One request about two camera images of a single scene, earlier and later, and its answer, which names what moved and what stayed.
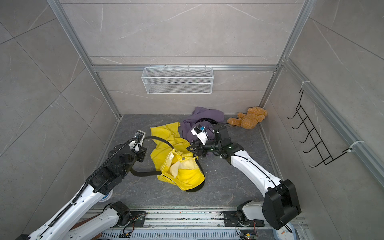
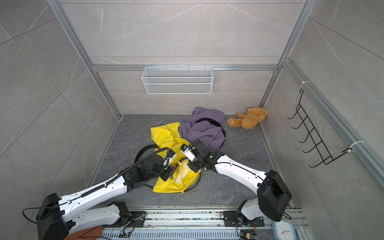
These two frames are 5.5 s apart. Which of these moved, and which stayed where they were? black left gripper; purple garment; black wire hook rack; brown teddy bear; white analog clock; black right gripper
Moved: black right gripper; black left gripper
Stayed: brown teddy bear; black wire hook rack; white analog clock; purple garment
